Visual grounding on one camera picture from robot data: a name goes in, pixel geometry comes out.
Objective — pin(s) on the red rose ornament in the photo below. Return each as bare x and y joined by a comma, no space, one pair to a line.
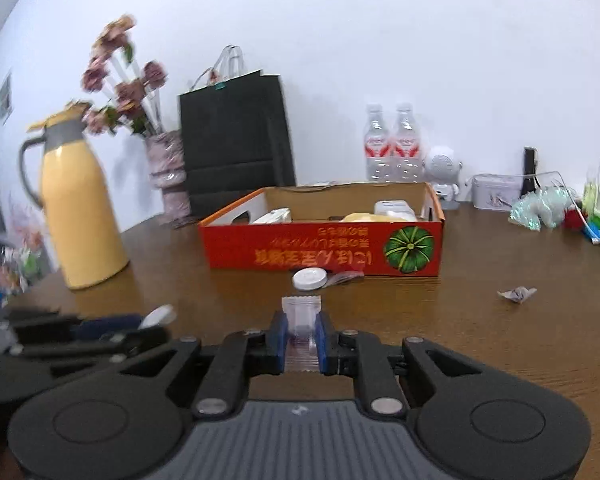
574,220

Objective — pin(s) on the clear plastic wrapper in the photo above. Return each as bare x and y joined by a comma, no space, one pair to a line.
344,277

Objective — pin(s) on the crumpled clear plastic bag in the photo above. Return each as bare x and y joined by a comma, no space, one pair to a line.
544,207

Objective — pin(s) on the white astronaut speaker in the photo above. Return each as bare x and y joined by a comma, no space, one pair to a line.
442,172

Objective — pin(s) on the water bottle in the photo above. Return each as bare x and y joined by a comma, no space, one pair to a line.
377,146
406,146

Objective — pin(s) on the black charger stick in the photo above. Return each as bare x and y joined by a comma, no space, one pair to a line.
529,164

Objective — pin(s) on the white round disc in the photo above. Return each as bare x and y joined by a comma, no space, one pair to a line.
309,279

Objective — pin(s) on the left water bottle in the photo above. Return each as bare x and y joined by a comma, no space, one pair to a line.
377,146

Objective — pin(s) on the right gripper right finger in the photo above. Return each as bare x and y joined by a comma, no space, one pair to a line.
370,364

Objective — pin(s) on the white handheld device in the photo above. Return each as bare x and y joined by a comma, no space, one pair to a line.
275,216

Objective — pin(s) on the dried pink flowers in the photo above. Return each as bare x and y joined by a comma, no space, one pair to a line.
131,89

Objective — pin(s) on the small clear sachet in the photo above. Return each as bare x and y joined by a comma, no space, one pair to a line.
301,354

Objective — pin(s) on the yellow thermos jug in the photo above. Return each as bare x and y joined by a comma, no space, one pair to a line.
74,197

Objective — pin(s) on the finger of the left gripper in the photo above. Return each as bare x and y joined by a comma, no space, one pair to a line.
54,326
128,343

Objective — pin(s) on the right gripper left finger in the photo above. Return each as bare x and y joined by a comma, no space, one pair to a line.
229,366

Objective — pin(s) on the right water bottle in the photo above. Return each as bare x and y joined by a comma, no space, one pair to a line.
406,146

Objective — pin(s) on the crumpled paper scrap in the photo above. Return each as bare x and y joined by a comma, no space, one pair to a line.
518,295

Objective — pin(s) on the black paper bag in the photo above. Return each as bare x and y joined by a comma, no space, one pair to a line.
235,134

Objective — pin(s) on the white tin box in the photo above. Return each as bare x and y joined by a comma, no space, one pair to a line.
496,192

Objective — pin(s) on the white rounded small case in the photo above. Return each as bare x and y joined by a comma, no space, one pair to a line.
160,316

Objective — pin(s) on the red cardboard box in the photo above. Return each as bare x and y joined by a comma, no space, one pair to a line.
317,237

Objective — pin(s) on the cotton swab container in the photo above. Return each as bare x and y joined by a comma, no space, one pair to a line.
396,209

